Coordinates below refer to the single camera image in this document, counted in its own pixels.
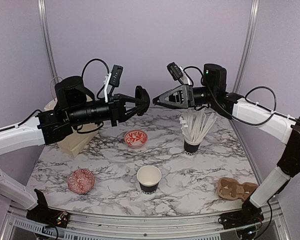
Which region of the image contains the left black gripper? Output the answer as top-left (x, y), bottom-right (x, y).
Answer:
top-left (67, 92), bottom-right (148, 126)

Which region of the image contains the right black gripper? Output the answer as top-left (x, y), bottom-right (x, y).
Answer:
top-left (152, 83), bottom-right (216, 110)

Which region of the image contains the black paper coffee cup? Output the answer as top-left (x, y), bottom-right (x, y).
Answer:
top-left (136, 165), bottom-right (162, 195)

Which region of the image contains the black plastic cup lid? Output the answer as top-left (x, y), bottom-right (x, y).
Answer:
top-left (135, 85), bottom-right (150, 116)

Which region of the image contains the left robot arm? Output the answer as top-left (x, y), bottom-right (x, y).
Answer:
top-left (0, 75), bottom-right (150, 223)

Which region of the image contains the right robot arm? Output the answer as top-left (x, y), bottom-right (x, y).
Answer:
top-left (152, 62), bottom-right (300, 224)

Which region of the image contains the red floral small bowl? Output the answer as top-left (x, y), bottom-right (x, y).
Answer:
top-left (124, 129), bottom-right (148, 149)

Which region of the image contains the beige paper bag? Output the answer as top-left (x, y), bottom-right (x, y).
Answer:
top-left (43, 76), bottom-right (103, 158)

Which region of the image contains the black cup holding straws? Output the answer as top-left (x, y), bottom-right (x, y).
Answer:
top-left (183, 139), bottom-right (200, 156)

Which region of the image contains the red geometric patterned bowl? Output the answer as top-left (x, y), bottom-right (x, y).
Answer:
top-left (67, 168), bottom-right (96, 195)

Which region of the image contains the brown cardboard cup carrier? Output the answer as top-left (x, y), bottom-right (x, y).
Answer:
top-left (217, 177), bottom-right (259, 202)

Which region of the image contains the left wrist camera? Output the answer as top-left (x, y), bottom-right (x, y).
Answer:
top-left (103, 64), bottom-right (124, 103)

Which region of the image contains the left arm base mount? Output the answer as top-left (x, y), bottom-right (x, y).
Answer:
top-left (26, 189), bottom-right (70, 229)

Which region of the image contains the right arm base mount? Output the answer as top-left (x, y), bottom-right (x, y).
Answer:
top-left (218, 199), bottom-right (264, 230)

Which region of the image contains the aluminium front rail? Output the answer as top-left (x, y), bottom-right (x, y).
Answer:
top-left (0, 201), bottom-right (291, 240)

